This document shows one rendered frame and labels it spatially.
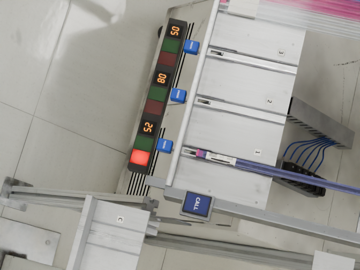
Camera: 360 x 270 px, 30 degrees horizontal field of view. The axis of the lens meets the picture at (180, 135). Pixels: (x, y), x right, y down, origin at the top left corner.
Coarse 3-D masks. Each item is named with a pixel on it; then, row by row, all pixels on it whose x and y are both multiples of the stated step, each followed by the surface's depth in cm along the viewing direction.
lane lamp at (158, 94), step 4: (152, 88) 141; (156, 88) 141; (160, 88) 140; (152, 92) 140; (156, 92) 140; (160, 92) 140; (164, 92) 140; (148, 96) 140; (152, 96) 140; (156, 96) 140; (160, 96) 140; (164, 96) 140; (156, 100) 140; (160, 100) 140
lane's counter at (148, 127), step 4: (144, 120) 139; (144, 124) 139; (148, 124) 139; (152, 124) 139; (156, 124) 139; (140, 128) 139; (144, 128) 139; (148, 128) 138; (152, 128) 138; (140, 132) 138; (144, 132) 138; (148, 132) 138; (152, 132) 138
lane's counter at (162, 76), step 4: (156, 72) 142; (160, 72) 141; (164, 72) 141; (156, 76) 141; (160, 76) 141; (164, 76) 141; (168, 76) 141; (156, 80) 141; (160, 80) 141; (164, 80) 141; (168, 80) 141; (160, 84) 141; (164, 84) 141
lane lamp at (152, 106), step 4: (148, 100) 140; (152, 100) 140; (148, 104) 140; (152, 104) 140; (156, 104) 140; (160, 104) 140; (148, 108) 140; (152, 108) 140; (156, 108) 139; (160, 108) 139; (148, 112) 139; (152, 112) 139; (156, 112) 139; (160, 112) 139
